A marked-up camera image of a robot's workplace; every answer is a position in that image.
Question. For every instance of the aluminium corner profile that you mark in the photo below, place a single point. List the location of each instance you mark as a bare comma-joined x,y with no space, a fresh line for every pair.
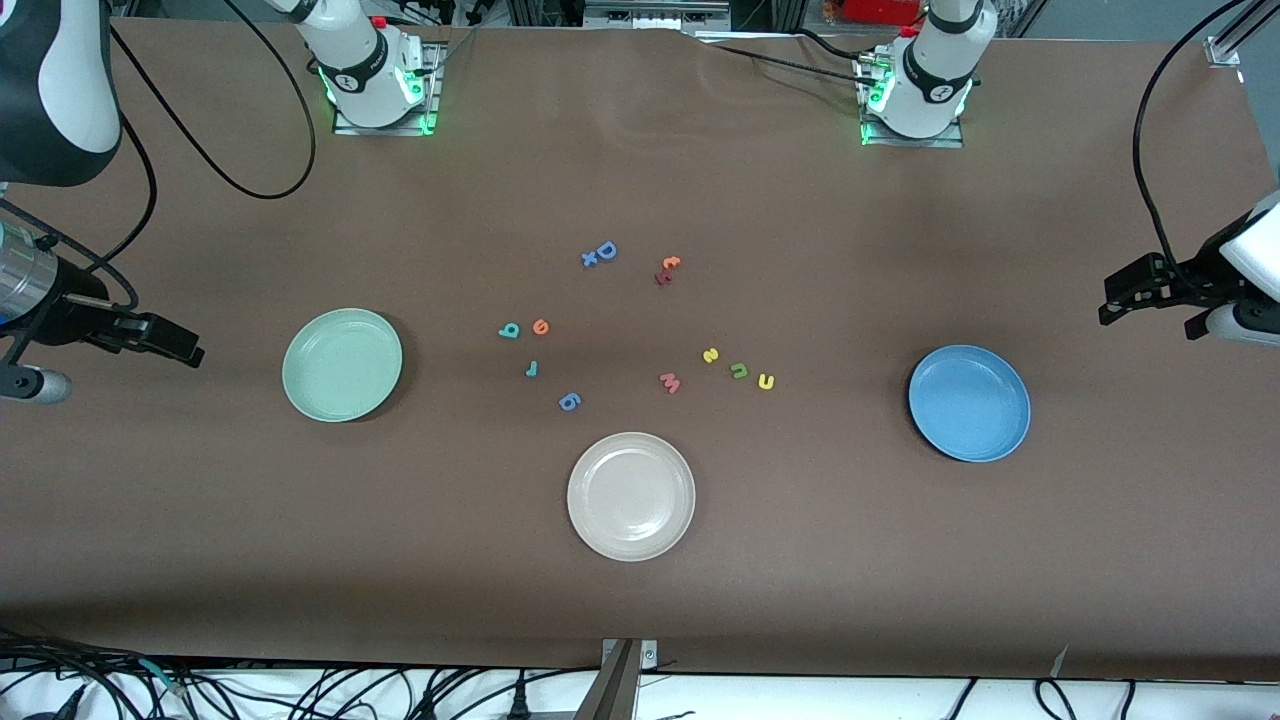
1225,50

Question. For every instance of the blue foam number six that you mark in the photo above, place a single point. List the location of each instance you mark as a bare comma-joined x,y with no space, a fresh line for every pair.
569,402

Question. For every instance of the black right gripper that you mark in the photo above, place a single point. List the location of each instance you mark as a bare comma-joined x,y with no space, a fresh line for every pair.
78,322

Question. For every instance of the aluminium profile post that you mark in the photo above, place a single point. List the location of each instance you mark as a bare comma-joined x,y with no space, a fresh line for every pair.
620,690

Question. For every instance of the brown table cover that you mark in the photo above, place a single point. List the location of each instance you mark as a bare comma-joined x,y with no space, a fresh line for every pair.
800,560

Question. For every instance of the red box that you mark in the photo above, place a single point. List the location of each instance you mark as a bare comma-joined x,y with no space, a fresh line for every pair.
880,10

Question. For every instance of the blue plate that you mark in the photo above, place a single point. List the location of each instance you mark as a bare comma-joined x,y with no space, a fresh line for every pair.
969,404

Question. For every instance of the mint green plate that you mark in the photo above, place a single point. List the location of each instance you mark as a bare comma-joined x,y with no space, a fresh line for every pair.
342,365

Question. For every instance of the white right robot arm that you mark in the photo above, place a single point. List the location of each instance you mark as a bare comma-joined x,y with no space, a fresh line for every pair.
360,70

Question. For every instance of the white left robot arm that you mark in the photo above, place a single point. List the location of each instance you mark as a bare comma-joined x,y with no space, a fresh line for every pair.
935,70

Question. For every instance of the pink foam letter M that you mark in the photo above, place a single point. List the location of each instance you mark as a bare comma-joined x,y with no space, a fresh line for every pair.
669,383

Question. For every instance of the blue foam letter D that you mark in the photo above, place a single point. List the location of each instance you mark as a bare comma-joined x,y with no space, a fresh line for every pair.
607,251

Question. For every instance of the beige plate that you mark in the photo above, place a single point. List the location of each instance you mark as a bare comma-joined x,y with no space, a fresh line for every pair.
631,497

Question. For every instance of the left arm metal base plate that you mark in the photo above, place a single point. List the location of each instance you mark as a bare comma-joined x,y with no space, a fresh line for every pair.
910,142

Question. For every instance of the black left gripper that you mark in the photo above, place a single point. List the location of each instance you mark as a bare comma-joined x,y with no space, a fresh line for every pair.
1190,284

